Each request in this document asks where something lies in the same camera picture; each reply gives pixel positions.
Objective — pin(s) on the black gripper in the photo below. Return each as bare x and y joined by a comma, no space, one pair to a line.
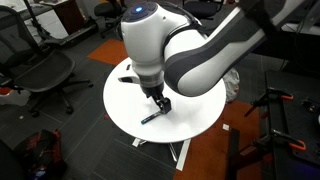
151,85

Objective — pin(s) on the teal capped marker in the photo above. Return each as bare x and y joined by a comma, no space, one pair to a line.
150,119

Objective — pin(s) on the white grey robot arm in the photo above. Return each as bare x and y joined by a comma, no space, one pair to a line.
200,60

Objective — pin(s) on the white table base legs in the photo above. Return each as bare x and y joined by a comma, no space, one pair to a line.
183,155

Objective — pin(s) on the small white paper scrap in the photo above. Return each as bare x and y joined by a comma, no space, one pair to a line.
226,127

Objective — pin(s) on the translucent plastic bag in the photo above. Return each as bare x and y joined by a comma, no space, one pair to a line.
233,85

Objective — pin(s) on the black swivel office chair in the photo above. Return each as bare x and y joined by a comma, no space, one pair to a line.
200,8
106,10

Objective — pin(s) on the black kick scooter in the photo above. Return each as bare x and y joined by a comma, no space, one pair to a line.
66,38

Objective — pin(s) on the black mesh office chair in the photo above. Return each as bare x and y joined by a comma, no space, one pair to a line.
43,71

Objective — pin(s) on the black orange bar clamp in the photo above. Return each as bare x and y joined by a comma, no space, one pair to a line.
283,96
293,144

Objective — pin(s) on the brown wooden cabinet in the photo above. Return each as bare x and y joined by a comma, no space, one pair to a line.
70,15

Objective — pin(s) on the red black bag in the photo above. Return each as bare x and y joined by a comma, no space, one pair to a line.
43,150

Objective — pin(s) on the white cabinet desk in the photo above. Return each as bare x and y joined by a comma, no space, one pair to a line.
53,23

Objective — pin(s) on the black work table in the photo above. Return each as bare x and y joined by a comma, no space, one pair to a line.
296,123

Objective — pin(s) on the white red floor object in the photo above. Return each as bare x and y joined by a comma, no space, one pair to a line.
13,98

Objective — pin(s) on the small black device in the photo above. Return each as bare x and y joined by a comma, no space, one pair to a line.
311,106

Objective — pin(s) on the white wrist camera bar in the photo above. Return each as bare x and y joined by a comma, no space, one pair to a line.
130,79

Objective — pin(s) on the black stand post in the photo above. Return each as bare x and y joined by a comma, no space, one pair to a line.
233,153

